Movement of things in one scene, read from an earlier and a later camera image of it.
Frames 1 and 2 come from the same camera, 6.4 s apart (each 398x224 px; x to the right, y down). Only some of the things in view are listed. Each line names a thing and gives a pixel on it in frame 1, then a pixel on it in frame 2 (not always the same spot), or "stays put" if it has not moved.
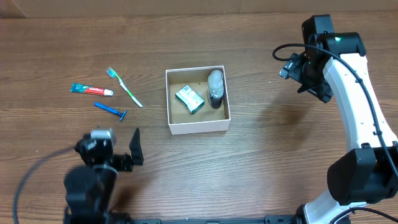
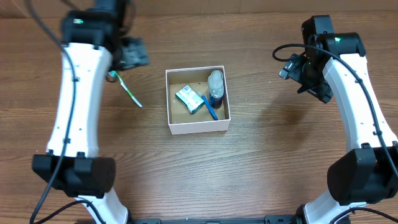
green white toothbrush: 112,72 stays put
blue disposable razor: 109,109 to 210,108
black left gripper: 125,161 to 138,53
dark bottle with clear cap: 215,89 stays put
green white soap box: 194,102 stays put
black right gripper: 323,89 stays put
